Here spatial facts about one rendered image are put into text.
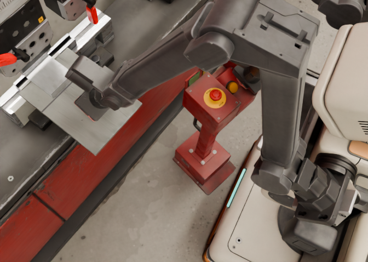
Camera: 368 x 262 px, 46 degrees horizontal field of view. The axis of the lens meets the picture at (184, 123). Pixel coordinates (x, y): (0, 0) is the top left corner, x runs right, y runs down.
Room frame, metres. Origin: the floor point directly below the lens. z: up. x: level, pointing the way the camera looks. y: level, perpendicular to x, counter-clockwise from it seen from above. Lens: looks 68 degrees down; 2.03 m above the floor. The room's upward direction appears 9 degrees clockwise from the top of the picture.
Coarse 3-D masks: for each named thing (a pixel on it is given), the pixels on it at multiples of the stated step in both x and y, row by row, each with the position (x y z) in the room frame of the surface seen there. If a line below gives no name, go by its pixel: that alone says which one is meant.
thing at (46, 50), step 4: (48, 48) 0.55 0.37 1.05; (44, 52) 0.54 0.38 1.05; (36, 56) 0.52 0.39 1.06; (40, 56) 0.52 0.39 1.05; (32, 60) 0.50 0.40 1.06; (36, 60) 0.51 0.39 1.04; (28, 64) 0.49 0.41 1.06; (32, 64) 0.50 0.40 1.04; (24, 68) 0.48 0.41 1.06; (28, 68) 0.49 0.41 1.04; (24, 72) 0.48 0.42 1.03
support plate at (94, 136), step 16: (64, 64) 0.54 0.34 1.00; (32, 96) 0.43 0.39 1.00; (48, 96) 0.44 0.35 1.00; (64, 96) 0.44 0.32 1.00; (48, 112) 0.39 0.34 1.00; (64, 112) 0.40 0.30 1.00; (80, 112) 0.41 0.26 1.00; (112, 112) 0.42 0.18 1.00; (128, 112) 0.43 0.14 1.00; (64, 128) 0.36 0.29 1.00; (80, 128) 0.37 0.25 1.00; (96, 128) 0.37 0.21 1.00; (112, 128) 0.38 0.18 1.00; (96, 144) 0.33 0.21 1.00
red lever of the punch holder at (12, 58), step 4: (16, 48) 0.45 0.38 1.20; (16, 52) 0.44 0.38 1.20; (20, 52) 0.44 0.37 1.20; (24, 52) 0.45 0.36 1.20; (0, 56) 0.41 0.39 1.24; (4, 56) 0.41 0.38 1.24; (8, 56) 0.41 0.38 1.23; (12, 56) 0.42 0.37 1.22; (16, 56) 0.43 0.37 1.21; (20, 56) 0.43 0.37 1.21; (24, 56) 0.43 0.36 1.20; (28, 56) 0.44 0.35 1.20; (0, 60) 0.39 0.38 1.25; (4, 60) 0.40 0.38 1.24; (8, 60) 0.40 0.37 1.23; (12, 60) 0.41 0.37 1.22; (16, 60) 0.42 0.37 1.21; (24, 60) 0.43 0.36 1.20; (28, 60) 0.43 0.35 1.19; (0, 64) 0.39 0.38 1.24; (4, 64) 0.40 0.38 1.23; (8, 64) 0.40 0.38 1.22
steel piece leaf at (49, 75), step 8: (48, 56) 0.55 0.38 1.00; (40, 64) 0.52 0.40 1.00; (48, 64) 0.53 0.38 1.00; (56, 64) 0.53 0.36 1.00; (32, 72) 0.50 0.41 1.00; (40, 72) 0.50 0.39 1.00; (48, 72) 0.50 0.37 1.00; (56, 72) 0.51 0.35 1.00; (64, 72) 0.51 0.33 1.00; (32, 80) 0.48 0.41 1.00; (40, 80) 0.48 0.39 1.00; (48, 80) 0.48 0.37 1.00; (56, 80) 0.49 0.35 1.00; (64, 80) 0.49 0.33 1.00; (48, 88) 0.46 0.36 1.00; (56, 88) 0.46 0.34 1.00
